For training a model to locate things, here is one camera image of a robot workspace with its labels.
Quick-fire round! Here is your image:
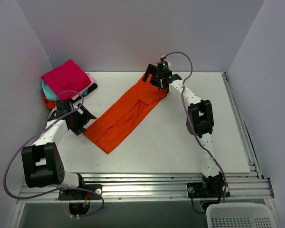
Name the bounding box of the orange t-shirt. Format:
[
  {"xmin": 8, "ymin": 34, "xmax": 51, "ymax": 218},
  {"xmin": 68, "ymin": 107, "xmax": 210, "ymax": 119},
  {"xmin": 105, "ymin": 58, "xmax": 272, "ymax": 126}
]
[
  {"xmin": 84, "ymin": 75, "xmax": 169, "ymax": 154},
  {"xmin": 43, "ymin": 95, "xmax": 56, "ymax": 110}
]

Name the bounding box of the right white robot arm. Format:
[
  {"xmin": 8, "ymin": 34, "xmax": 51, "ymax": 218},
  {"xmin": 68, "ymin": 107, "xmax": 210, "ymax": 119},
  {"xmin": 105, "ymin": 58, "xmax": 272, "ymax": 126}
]
[{"xmin": 143, "ymin": 61, "xmax": 228, "ymax": 196}]

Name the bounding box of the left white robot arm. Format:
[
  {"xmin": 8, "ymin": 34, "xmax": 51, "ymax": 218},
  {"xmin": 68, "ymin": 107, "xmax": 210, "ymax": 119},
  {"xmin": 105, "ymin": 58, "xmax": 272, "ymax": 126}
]
[{"xmin": 21, "ymin": 100, "xmax": 97, "ymax": 199}]

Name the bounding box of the orange folded t-shirt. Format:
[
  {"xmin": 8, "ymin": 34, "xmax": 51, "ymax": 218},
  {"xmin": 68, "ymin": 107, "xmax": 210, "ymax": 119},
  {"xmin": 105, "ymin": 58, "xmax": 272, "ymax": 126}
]
[{"xmin": 43, "ymin": 95, "xmax": 56, "ymax": 110}]

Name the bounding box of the teal folded t-shirt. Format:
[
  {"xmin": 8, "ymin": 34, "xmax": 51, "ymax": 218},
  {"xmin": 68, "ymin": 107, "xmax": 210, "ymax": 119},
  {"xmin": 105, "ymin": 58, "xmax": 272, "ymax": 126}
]
[{"xmin": 41, "ymin": 79, "xmax": 57, "ymax": 101}]

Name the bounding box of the magenta folded t-shirt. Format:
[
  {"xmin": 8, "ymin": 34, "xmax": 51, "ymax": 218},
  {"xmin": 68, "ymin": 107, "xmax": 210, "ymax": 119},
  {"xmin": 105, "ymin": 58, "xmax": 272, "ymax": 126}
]
[{"xmin": 41, "ymin": 59, "xmax": 90, "ymax": 100}]

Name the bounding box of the pink folded t-shirt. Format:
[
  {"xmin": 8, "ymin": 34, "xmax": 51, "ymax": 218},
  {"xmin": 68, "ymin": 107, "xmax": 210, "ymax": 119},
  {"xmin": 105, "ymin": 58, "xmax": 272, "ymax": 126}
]
[{"xmin": 71, "ymin": 73, "xmax": 96, "ymax": 101}]

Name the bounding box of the white plastic basket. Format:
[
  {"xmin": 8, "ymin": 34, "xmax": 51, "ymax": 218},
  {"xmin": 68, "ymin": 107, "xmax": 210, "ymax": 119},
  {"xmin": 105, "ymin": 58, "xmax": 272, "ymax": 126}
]
[{"xmin": 206, "ymin": 202, "xmax": 277, "ymax": 228}]

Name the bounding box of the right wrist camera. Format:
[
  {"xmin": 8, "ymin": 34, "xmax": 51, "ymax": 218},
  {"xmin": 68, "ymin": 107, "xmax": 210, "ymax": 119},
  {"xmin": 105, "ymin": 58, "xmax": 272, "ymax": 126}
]
[{"xmin": 160, "ymin": 55, "xmax": 171, "ymax": 67}]

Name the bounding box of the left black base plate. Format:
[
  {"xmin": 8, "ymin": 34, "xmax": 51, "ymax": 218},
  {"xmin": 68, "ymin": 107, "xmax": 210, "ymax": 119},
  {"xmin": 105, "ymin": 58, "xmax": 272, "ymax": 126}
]
[{"xmin": 58, "ymin": 184, "xmax": 103, "ymax": 201}]

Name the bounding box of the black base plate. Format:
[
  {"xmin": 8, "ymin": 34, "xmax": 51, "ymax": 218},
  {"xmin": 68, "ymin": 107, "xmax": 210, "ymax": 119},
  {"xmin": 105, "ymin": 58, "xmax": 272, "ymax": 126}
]
[
  {"xmin": 187, "ymin": 182, "xmax": 225, "ymax": 199},
  {"xmin": 58, "ymin": 184, "xmax": 103, "ymax": 201}
]

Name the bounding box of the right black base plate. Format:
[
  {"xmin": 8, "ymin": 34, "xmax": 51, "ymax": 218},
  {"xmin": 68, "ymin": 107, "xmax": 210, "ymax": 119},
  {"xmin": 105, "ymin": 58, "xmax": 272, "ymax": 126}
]
[{"xmin": 187, "ymin": 182, "xmax": 225, "ymax": 199}]

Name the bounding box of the aluminium mounting rail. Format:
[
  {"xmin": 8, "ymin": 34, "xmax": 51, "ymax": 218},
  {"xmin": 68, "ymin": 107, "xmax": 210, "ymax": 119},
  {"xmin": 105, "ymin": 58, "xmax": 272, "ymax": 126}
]
[{"xmin": 16, "ymin": 172, "xmax": 275, "ymax": 204}]

